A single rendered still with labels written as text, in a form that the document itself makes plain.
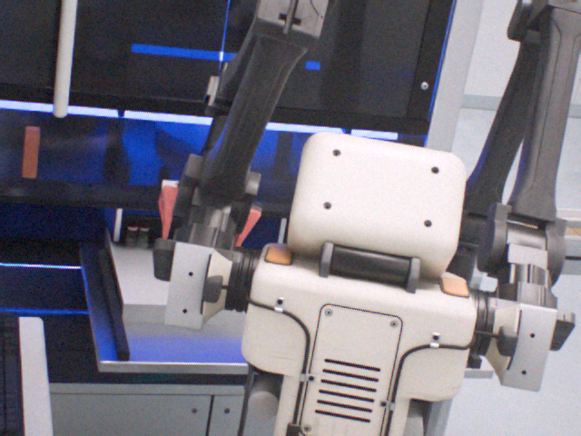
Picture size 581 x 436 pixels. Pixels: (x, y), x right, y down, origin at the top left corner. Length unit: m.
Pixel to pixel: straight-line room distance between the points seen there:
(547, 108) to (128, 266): 0.92
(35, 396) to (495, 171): 0.83
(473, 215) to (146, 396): 0.84
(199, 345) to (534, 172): 0.67
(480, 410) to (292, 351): 2.42
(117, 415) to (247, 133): 1.09
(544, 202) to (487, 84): 5.96
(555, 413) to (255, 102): 2.65
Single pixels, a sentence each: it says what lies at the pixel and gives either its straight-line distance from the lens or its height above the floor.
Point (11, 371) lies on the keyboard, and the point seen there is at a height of 0.83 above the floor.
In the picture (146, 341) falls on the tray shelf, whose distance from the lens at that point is 1.92.
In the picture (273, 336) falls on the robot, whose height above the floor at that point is 1.16.
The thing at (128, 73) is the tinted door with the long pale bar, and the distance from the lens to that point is 2.09.
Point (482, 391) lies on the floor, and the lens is 3.88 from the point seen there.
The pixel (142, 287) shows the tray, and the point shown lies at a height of 0.88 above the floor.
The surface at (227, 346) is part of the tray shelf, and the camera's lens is 1.94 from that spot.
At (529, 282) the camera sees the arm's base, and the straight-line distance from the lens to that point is 1.50.
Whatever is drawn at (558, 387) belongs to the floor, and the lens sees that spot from 4.05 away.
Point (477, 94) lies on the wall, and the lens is 7.50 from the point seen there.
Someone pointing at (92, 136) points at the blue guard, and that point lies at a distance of 2.11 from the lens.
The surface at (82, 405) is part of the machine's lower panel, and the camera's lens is 2.36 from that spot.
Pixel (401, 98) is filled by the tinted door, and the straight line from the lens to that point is 2.23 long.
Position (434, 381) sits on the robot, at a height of 1.14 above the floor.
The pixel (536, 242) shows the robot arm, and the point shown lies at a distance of 1.56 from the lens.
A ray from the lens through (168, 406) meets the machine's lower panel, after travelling 2.39.
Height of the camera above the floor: 1.79
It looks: 21 degrees down
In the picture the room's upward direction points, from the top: 10 degrees clockwise
